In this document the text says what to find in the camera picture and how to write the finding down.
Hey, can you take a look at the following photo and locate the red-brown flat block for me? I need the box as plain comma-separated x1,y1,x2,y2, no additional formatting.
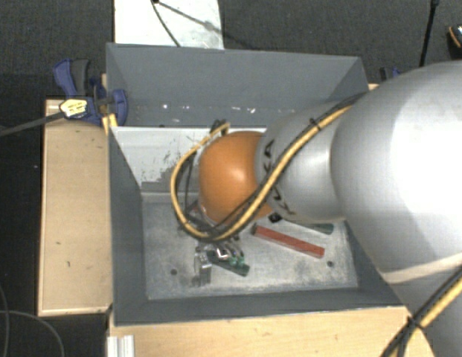
250,224,326,260

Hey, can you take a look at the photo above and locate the pale wood board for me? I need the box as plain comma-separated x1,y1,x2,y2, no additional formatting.
36,97,115,318

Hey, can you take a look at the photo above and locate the grey metal bin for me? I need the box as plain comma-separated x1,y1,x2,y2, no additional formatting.
104,42,404,327

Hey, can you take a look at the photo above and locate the dark green flat block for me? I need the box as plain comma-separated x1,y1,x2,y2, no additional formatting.
309,222,335,237
209,252,251,278

